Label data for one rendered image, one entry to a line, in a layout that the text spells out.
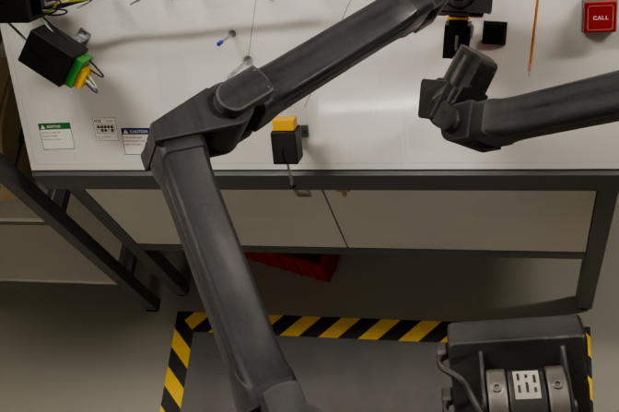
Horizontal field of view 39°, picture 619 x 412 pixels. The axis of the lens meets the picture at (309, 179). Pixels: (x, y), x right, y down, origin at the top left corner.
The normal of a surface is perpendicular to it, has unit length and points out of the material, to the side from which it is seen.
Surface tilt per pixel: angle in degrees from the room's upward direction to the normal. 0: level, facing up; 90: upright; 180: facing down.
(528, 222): 90
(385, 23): 32
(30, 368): 0
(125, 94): 49
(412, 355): 0
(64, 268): 0
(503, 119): 41
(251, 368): 25
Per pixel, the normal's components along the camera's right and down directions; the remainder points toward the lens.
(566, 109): -0.85, -0.20
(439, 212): -0.11, 0.89
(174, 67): -0.22, 0.38
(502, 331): -0.14, -0.95
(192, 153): 0.43, -0.22
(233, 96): 0.31, -0.44
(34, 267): -0.21, -0.45
